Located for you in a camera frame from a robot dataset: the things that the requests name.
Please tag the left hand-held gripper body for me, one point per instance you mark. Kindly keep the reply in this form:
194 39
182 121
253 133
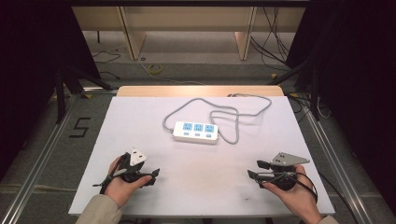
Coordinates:
137 157

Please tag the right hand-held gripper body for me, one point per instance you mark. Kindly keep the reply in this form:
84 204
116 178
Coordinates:
288 159

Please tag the aluminium floor rail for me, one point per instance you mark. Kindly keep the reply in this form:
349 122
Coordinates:
40 161
336 161

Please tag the light wooden shelf unit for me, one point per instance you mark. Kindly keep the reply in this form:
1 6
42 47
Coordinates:
186 21

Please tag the wooden table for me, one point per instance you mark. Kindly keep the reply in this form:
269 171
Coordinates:
199 90

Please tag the white power strip blue sockets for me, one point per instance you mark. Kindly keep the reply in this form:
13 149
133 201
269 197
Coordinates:
196 137

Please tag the person's left hand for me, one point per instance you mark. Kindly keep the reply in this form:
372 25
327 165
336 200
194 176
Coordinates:
120 189

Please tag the white table board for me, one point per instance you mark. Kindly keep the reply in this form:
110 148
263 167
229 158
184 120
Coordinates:
199 174

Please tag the person's right hand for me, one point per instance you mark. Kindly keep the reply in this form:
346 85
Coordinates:
300 199

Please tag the black metal stand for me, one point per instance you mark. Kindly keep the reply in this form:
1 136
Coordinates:
314 90
67 84

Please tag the dark curtain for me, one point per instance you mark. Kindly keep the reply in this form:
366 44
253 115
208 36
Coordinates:
358 77
31 62

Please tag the yellow tape roll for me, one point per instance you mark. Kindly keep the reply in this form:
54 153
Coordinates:
155 69

